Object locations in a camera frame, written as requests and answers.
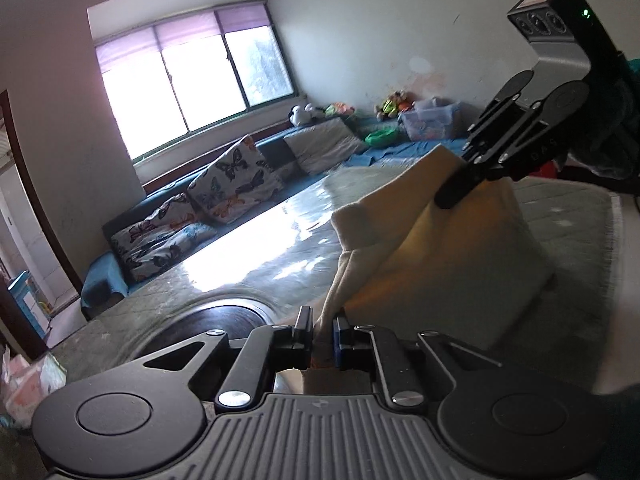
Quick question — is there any brown plush bear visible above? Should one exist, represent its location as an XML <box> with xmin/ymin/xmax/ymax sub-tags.
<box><xmin>387</xmin><ymin>90</ymin><xmax>416</xmax><ymax>113</ymax></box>

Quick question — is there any blue box by door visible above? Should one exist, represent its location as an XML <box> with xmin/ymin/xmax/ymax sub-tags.
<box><xmin>7</xmin><ymin>271</ymin><xmax>53</xmax><ymax>333</ymax></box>

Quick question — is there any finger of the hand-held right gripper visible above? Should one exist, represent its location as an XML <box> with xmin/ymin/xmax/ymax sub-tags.
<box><xmin>434</xmin><ymin>104</ymin><xmax>549</xmax><ymax>210</ymax></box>
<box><xmin>462</xmin><ymin>97</ymin><xmax>531</xmax><ymax>154</ymax></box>

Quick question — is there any blue sofa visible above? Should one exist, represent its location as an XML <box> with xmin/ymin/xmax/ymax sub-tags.
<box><xmin>80</xmin><ymin>110</ymin><xmax>481</xmax><ymax>321</ymax></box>

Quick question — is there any green bowl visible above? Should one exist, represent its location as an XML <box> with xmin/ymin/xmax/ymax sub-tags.
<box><xmin>364</xmin><ymin>127</ymin><xmax>399</xmax><ymax>148</ymax></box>

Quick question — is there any cream cloth garment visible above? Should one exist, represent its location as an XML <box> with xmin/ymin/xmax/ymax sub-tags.
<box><xmin>277</xmin><ymin>144</ymin><xmax>556</xmax><ymax>396</ymax></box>

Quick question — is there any grey pillow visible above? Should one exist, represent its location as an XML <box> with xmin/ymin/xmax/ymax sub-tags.
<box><xmin>282</xmin><ymin>117</ymin><xmax>368</xmax><ymax>177</ymax></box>

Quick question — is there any dark wooden door frame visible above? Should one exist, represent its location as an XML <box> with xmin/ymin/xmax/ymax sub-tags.
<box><xmin>0</xmin><ymin>89</ymin><xmax>83</xmax><ymax>361</ymax></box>

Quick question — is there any black round cooktop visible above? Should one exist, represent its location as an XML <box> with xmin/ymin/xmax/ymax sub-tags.
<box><xmin>132</xmin><ymin>297</ymin><xmax>281</xmax><ymax>396</ymax></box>

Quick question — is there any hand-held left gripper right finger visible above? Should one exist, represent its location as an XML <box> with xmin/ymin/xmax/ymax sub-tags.
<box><xmin>334</xmin><ymin>316</ymin><xmax>503</xmax><ymax>408</ymax></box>

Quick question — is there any small blue towel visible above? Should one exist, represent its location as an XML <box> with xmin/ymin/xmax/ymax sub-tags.
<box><xmin>80</xmin><ymin>251</ymin><xmax>132</xmax><ymax>320</ymax></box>

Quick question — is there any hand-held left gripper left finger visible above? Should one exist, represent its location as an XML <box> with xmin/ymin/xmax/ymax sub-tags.
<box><xmin>145</xmin><ymin>306</ymin><xmax>315</xmax><ymax>408</ymax></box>

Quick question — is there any pink white plastic package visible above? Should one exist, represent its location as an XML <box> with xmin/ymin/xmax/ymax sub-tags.
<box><xmin>0</xmin><ymin>345</ymin><xmax>68</xmax><ymax>428</ymax></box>

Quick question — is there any butterfly print pillow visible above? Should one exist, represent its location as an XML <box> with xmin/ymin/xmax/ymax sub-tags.
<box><xmin>120</xmin><ymin>222</ymin><xmax>218</xmax><ymax>283</ymax></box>
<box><xmin>111</xmin><ymin>192</ymin><xmax>211</xmax><ymax>256</ymax></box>
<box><xmin>187</xmin><ymin>135</ymin><xmax>286</xmax><ymax>226</ymax></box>

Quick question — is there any clear plastic storage box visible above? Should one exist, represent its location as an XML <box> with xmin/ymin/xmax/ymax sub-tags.
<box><xmin>399</xmin><ymin>99</ymin><xmax>462</xmax><ymax>142</ymax></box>

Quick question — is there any blue terry sofa towel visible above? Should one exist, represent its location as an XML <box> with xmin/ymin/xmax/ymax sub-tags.
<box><xmin>345</xmin><ymin>137</ymin><xmax>471</xmax><ymax>168</ymax></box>

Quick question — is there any black white plush toy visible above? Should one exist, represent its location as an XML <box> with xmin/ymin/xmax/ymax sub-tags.
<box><xmin>287</xmin><ymin>104</ymin><xmax>326</xmax><ymax>128</ymax></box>

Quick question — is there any window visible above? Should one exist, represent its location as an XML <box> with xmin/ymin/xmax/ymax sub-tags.
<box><xmin>87</xmin><ymin>0</ymin><xmax>296</xmax><ymax>161</ymax></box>

